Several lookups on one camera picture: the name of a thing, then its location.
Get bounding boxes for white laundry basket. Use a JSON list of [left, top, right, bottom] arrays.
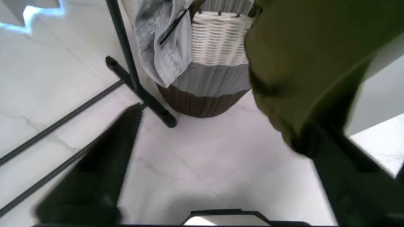
[[156, 0, 263, 119]]

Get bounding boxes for black clothes rack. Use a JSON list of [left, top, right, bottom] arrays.
[[0, 0, 177, 218]]

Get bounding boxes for pale grey shorts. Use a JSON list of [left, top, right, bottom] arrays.
[[134, 0, 197, 88]]

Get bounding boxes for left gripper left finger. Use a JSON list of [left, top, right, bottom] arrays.
[[34, 103, 145, 225]]

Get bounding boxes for green t-shirt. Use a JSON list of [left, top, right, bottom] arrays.
[[244, 0, 404, 151]]

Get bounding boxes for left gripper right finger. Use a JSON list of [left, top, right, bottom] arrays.
[[292, 124, 404, 225]]

